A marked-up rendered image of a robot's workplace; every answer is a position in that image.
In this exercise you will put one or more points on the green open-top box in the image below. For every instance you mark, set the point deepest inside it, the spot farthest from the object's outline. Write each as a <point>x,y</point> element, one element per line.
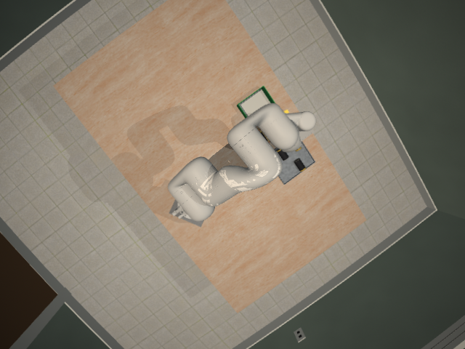
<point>255,101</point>

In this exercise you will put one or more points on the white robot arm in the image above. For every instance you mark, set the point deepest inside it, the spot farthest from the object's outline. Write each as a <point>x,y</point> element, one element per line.
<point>285,131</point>

